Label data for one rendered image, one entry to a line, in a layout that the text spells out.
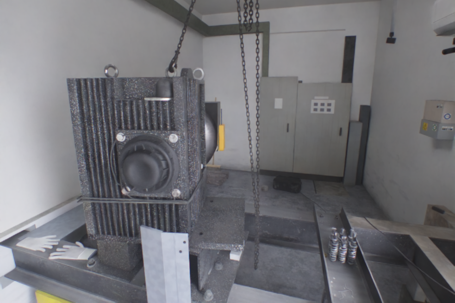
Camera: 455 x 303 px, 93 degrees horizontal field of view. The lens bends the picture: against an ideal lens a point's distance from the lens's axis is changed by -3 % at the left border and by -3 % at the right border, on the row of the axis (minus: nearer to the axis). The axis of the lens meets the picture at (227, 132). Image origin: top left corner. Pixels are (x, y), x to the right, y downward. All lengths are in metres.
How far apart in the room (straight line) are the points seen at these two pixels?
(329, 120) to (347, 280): 2.87
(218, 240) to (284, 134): 3.01
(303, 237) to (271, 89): 2.56
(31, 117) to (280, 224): 1.89
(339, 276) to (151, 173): 1.02
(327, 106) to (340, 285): 2.95
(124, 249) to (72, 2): 1.80
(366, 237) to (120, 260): 1.57
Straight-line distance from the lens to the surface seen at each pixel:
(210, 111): 1.44
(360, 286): 1.38
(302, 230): 1.88
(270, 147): 3.98
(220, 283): 1.25
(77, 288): 1.79
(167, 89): 0.92
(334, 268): 1.43
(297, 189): 3.65
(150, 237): 0.95
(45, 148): 2.00
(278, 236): 1.92
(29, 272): 2.06
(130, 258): 1.35
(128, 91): 1.08
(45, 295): 1.87
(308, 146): 3.97
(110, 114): 1.03
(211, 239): 1.11
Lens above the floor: 1.56
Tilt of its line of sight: 11 degrees down
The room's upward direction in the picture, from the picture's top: straight up
